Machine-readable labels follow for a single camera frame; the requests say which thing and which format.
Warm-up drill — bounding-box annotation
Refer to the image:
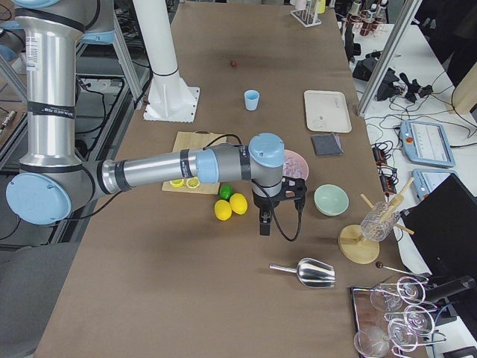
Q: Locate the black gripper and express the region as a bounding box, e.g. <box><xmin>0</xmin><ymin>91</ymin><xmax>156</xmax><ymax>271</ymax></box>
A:
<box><xmin>253</xmin><ymin>192</ymin><xmax>278</xmax><ymax>236</ymax></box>

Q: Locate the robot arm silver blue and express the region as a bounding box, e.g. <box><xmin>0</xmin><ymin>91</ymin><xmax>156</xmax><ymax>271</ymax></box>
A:
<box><xmin>6</xmin><ymin>1</ymin><xmax>288</xmax><ymax>225</ymax></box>

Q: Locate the pink bowl of ice cubes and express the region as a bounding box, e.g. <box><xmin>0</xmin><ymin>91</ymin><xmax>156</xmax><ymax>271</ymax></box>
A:
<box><xmin>282</xmin><ymin>149</ymin><xmax>309</xmax><ymax>180</ymax></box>

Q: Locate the metal ice scoop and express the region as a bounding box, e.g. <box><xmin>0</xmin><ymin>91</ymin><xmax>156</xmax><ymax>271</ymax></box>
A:
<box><xmin>268</xmin><ymin>257</ymin><xmax>335</xmax><ymax>289</ymax></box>

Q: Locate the wooden cup tree stand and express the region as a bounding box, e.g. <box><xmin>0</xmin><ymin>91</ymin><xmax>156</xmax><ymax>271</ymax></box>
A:
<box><xmin>338</xmin><ymin>178</ymin><xmax>414</xmax><ymax>264</ymax></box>

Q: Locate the light blue plastic cup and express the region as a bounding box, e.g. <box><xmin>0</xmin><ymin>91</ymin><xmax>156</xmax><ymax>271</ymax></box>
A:
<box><xmin>244</xmin><ymin>89</ymin><xmax>260</xmax><ymax>111</ymax></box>

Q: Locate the yellow lemon right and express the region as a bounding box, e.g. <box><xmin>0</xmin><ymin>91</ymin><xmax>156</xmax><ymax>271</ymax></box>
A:
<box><xmin>229</xmin><ymin>192</ymin><xmax>248</xmax><ymax>215</ymax></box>

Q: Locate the yellow lemon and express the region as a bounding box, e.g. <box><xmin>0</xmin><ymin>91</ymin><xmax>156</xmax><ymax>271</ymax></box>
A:
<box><xmin>214</xmin><ymin>199</ymin><xmax>232</xmax><ymax>221</ymax></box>
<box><xmin>229</xmin><ymin>192</ymin><xmax>248</xmax><ymax>215</ymax></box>

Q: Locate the yellow lemon left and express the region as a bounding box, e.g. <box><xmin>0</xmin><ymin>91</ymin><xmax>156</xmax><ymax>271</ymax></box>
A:
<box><xmin>214</xmin><ymin>199</ymin><xmax>232</xmax><ymax>221</ymax></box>

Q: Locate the green lime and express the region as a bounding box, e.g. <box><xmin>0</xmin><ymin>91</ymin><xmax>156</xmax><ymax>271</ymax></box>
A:
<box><xmin>219</xmin><ymin>184</ymin><xmax>235</xmax><ymax>201</ymax></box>

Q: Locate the green empty bowl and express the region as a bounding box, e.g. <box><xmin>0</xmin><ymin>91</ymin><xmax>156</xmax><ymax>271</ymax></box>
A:
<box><xmin>314</xmin><ymin>184</ymin><xmax>349</xmax><ymax>216</ymax></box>

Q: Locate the lemon half slice right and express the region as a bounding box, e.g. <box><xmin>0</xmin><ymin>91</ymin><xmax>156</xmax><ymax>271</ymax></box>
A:
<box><xmin>186</xmin><ymin>177</ymin><xmax>200</xmax><ymax>189</ymax></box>

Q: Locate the lemon half slice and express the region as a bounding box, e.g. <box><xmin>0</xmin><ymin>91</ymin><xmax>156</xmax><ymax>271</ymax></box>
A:
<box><xmin>186</xmin><ymin>177</ymin><xmax>200</xmax><ymax>189</ymax></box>
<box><xmin>169</xmin><ymin>179</ymin><xmax>186</xmax><ymax>188</ymax></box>

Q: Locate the lemon half slice left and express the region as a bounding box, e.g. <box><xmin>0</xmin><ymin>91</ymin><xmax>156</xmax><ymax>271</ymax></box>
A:
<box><xmin>169</xmin><ymin>179</ymin><xmax>186</xmax><ymax>188</ymax></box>

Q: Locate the grey folded cloth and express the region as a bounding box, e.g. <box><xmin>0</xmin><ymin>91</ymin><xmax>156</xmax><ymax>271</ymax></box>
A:
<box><xmin>312</xmin><ymin>133</ymin><xmax>343</xmax><ymax>156</ymax></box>

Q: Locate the clear glass mug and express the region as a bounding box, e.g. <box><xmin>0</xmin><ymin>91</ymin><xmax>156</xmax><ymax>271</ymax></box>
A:
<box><xmin>360</xmin><ymin>201</ymin><xmax>399</xmax><ymax>242</ymax></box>

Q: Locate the wooden cutting board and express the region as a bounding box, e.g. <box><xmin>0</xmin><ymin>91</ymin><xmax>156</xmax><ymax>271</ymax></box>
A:
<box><xmin>162</xmin><ymin>131</ymin><xmax>227</xmax><ymax>195</ymax></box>

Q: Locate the cream rabbit tray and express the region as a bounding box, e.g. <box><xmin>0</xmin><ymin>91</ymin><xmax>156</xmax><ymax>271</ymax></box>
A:
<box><xmin>304</xmin><ymin>90</ymin><xmax>352</xmax><ymax>133</ymax></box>

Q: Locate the wine glass rack tray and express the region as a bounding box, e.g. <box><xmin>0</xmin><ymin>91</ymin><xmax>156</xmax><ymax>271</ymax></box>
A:
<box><xmin>350</xmin><ymin>276</ymin><xmax>446</xmax><ymax>357</ymax></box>

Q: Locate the blue teach pendant near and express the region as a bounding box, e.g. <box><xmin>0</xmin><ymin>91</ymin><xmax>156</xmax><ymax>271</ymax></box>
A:
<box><xmin>411</xmin><ymin>169</ymin><xmax>456</xmax><ymax>201</ymax></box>

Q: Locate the blue teach pendant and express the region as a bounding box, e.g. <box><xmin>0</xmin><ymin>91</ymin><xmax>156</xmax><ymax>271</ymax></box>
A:
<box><xmin>399</xmin><ymin>120</ymin><xmax>455</xmax><ymax>168</ymax></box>
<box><xmin>411</xmin><ymin>169</ymin><xmax>456</xmax><ymax>201</ymax></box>

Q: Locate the blue teach pendant far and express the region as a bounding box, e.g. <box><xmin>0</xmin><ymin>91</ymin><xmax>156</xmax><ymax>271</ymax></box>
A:
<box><xmin>399</xmin><ymin>120</ymin><xmax>455</xmax><ymax>168</ymax></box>

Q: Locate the black laptop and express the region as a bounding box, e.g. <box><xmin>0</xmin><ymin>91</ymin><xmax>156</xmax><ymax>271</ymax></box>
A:
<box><xmin>402</xmin><ymin>174</ymin><xmax>476</xmax><ymax>277</ymax></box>

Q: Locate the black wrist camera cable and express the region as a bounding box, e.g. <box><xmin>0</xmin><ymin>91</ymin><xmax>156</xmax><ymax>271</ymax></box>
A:
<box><xmin>256</xmin><ymin>178</ymin><xmax>303</xmax><ymax>242</ymax></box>

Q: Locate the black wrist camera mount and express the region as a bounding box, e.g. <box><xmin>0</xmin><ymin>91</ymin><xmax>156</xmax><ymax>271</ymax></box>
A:
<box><xmin>277</xmin><ymin>176</ymin><xmax>307</xmax><ymax>204</ymax></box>

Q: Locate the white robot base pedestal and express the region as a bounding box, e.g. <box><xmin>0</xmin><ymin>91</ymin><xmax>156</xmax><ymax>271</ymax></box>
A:
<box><xmin>133</xmin><ymin>0</ymin><xmax>200</xmax><ymax>123</ymax></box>

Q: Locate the white wire cup rack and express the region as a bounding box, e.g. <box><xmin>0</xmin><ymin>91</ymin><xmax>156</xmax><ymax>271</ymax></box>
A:
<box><xmin>291</xmin><ymin>0</ymin><xmax>321</xmax><ymax>28</ymax></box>

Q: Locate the aluminium frame post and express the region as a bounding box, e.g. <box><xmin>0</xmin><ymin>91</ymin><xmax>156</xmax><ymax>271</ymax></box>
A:
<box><xmin>356</xmin><ymin>0</ymin><xmax>422</xmax><ymax>118</ymax></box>

